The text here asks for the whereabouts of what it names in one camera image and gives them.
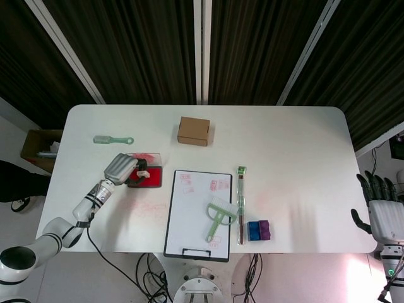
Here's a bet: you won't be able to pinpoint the round silver robot base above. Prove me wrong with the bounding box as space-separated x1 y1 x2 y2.
172 266 223 303

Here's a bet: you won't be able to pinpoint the black white sneaker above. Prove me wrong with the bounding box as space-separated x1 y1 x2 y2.
11 196 32 214

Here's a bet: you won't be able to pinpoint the brown pen with green cap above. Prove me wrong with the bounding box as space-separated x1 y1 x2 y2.
236 165 247 246

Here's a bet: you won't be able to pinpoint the dark monitor screen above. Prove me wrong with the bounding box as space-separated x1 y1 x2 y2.
390 135 404 159

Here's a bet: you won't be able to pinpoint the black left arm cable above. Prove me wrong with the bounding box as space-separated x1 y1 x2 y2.
85 205 149 285

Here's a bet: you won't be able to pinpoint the black clipboard with white paper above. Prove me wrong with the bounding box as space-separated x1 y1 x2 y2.
163 169 234 263

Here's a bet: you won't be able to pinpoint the blue plastic block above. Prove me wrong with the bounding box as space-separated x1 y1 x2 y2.
246 221 261 242

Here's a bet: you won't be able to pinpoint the black trouser leg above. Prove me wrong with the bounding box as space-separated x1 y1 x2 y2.
0 160 49 203

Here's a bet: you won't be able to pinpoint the green handled small scrub brush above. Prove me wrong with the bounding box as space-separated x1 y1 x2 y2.
93 135 135 146

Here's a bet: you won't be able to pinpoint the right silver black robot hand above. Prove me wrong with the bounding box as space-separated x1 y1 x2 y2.
350 170 404 246

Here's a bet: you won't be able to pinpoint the white upright partition frame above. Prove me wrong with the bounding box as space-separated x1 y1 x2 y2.
193 0 213 105

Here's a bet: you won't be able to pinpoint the dark pleated curtain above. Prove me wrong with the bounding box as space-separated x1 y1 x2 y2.
0 0 95 130
208 0 331 105
283 0 404 152
42 0 198 105

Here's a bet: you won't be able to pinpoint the green mini brush white bristles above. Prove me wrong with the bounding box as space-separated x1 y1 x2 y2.
205 196 238 243

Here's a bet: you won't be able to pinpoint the purple plastic block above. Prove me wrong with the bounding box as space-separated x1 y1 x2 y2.
258 220 273 241

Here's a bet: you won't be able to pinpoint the brown cardboard box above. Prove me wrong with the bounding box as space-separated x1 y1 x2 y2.
176 116 211 148

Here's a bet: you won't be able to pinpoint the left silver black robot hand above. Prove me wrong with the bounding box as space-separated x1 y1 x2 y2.
103 153 149 187

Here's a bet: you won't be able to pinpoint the red ink pad open lid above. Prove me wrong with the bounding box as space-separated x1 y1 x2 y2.
126 152 163 189

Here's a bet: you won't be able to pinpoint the black cable bundle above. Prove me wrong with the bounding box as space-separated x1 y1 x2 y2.
232 254 263 303
135 252 173 303

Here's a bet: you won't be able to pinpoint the white slanted partition frame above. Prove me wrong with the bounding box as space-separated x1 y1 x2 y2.
276 0 343 107
25 0 107 104

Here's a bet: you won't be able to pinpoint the open brown cardboard carton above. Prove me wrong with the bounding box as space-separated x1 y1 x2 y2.
20 129 63 176

